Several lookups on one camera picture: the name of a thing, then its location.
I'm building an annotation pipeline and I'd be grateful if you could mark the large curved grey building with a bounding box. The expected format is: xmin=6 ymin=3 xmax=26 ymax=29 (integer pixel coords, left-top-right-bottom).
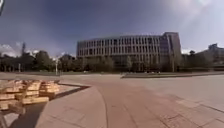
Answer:
xmin=76 ymin=31 xmax=183 ymax=67

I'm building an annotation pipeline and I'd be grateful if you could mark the reddish paved plaza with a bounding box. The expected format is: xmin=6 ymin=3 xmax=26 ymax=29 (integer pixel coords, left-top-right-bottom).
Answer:
xmin=0 ymin=72 xmax=224 ymax=128

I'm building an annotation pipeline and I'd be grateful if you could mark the low raised planter kerb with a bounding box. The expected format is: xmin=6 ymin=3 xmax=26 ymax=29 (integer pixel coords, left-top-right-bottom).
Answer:
xmin=120 ymin=71 xmax=224 ymax=80

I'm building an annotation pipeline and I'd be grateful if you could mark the pale pole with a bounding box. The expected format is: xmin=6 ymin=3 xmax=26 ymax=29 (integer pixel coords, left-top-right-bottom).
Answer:
xmin=54 ymin=58 xmax=59 ymax=76

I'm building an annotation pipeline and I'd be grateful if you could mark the row of trees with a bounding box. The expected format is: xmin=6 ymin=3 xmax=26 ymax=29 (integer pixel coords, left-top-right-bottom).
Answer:
xmin=0 ymin=49 xmax=224 ymax=74

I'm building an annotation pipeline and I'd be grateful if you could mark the stack of wooden benches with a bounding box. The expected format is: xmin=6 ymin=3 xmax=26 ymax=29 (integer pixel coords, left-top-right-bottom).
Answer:
xmin=0 ymin=79 xmax=62 ymax=116

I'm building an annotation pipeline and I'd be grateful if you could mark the dark tower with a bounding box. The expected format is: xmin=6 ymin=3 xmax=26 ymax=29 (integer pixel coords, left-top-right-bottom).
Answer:
xmin=21 ymin=41 xmax=27 ymax=56

